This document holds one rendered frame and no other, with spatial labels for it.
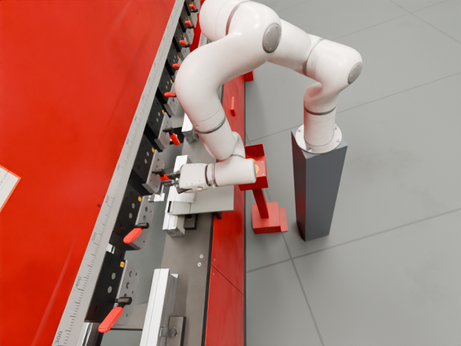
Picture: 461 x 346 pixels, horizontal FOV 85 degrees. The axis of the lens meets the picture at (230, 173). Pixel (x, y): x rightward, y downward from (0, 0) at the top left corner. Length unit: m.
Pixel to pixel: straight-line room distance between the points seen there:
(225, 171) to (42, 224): 0.50
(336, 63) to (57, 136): 0.74
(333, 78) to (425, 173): 1.69
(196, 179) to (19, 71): 0.53
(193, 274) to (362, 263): 1.24
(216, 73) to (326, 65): 0.40
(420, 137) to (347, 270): 1.31
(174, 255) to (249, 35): 0.91
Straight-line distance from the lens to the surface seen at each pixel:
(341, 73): 0.85
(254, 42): 0.54
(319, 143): 1.12
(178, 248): 1.17
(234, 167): 0.83
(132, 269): 0.81
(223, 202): 1.04
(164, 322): 1.05
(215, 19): 0.62
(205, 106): 0.60
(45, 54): 0.69
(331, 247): 1.99
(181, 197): 1.12
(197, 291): 1.09
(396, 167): 2.41
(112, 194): 0.75
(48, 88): 0.66
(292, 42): 0.72
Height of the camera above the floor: 1.88
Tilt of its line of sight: 53 degrees down
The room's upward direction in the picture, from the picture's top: 22 degrees counter-clockwise
